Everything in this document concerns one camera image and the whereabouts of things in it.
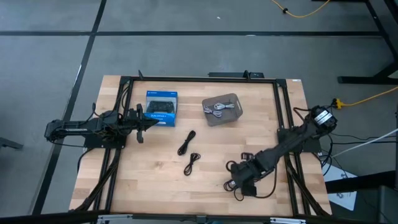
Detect grey plastic basket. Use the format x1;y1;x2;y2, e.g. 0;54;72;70
201;93;244;128

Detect white paper sheet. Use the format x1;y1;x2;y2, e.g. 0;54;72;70
322;162;359;212

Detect black usb-c cable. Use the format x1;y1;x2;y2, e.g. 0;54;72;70
223;179;245;202
183;152;201;177
177;129;197;157

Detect yellow cord with plug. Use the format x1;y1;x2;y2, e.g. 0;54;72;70
331;85;398;110

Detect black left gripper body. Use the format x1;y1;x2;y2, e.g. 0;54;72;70
124;103;147;144

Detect white coiled USB-C cable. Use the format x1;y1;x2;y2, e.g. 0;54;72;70
213;102;236;111
203;105;223;119

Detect black desk leg frame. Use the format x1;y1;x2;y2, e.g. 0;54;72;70
312;0;398;85

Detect black aluminium table frame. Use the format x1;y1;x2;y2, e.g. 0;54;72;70
68;70;333;218

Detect black rig crossbar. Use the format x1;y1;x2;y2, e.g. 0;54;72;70
0;210;398;224

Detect yellow extension cord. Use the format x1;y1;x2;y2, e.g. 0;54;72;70
269;0;331;19

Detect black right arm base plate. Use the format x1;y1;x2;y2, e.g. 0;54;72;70
277;128;322;154

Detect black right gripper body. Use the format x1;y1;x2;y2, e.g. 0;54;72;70
239;152;259;197

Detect dark grey cabinet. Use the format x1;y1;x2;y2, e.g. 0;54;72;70
324;169;398;224

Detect blue game controller box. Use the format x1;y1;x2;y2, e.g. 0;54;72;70
144;90;179;128

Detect white cable on floor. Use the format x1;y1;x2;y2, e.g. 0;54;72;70
330;127;398;159

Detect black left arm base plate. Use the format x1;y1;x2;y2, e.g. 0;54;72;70
83;135;127;149

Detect black furniture foot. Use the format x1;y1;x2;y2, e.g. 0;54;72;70
0;136;24;151

